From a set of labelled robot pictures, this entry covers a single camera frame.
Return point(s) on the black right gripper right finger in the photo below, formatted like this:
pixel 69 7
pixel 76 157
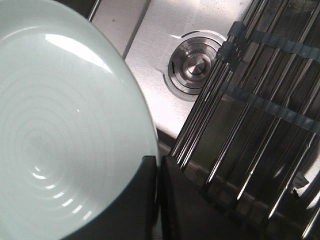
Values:
pixel 187 215

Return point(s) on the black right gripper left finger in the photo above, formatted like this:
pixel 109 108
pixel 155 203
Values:
pixel 132 214

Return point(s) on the steel roll-up drying rack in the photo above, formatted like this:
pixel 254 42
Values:
pixel 251 143

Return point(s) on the round steel sink drain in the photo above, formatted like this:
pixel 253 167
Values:
pixel 191 63

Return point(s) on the pale green round plate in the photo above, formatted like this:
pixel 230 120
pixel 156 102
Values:
pixel 74 124

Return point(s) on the stainless steel sink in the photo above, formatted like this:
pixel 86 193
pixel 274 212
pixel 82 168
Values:
pixel 146 33

